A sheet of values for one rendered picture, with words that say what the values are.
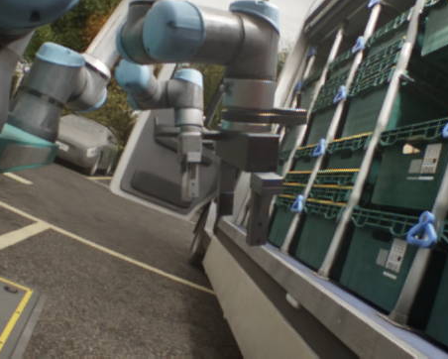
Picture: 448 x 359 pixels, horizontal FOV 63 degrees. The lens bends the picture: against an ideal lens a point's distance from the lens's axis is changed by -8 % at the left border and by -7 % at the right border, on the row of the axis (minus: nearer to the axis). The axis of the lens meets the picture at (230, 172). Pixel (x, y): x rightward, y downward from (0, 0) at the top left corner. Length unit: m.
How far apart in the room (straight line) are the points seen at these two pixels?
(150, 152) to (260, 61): 3.11
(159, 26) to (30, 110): 0.56
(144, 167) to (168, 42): 3.17
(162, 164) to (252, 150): 3.16
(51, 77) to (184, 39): 0.57
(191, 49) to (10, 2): 0.21
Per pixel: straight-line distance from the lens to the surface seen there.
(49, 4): 0.39
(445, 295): 0.92
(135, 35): 0.59
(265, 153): 0.53
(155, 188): 3.63
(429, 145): 1.16
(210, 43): 0.50
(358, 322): 0.83
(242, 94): 0.55
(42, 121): 0.99
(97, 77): 1.12
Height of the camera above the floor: 0.76
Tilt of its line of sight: 4 degrees up
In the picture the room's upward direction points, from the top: 23 degrees clockwise
